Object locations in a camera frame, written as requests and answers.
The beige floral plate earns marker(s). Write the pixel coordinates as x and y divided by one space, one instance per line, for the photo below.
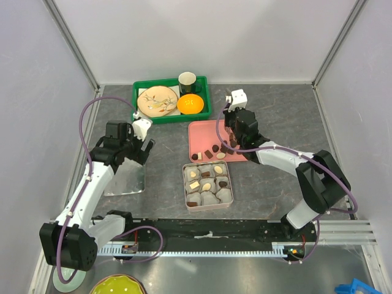
157 101

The pink plastic tray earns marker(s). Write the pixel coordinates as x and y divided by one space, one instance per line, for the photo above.
204 145

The light blue cable duct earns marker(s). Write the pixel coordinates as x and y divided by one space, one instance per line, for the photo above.
119 250

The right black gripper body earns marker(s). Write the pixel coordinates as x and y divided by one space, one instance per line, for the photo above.
237 135

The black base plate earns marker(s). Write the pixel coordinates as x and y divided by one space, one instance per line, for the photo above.
214 235

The metal serving tongs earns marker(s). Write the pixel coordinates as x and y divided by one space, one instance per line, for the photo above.
229 116

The orange bowl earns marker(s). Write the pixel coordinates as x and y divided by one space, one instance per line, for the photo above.
190 104

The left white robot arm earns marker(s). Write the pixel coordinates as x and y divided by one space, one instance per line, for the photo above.
71 241

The blue plastic object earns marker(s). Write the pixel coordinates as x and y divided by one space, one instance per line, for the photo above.
356 286

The pale green bowl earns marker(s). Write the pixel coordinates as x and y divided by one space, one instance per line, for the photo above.
73 284

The dark green mug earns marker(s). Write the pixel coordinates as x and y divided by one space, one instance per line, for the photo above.
188 83

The yellow bowl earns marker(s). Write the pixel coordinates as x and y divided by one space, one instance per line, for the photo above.
119 283

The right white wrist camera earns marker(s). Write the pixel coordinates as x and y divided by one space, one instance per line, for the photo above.
237 99

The white almond chocolate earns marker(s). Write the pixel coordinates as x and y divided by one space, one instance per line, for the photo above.
206 187

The white oval chocolate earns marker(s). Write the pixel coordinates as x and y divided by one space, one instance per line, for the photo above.
218 169

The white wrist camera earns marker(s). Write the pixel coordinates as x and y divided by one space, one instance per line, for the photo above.
141 127
237 99

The pink chocolate tin box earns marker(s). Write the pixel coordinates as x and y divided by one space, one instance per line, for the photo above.
217 197

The white square chocolate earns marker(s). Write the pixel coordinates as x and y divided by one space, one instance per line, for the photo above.
194 185

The silver tin lid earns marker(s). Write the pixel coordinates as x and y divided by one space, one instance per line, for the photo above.
129 179

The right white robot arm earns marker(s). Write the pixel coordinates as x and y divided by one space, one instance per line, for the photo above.
321 179

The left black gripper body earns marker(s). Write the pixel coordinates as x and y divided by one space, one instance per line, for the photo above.
132 146

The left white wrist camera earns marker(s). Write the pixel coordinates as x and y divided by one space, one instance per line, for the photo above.
141 127

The green plastic crate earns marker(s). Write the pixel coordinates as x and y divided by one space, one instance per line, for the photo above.
175 116

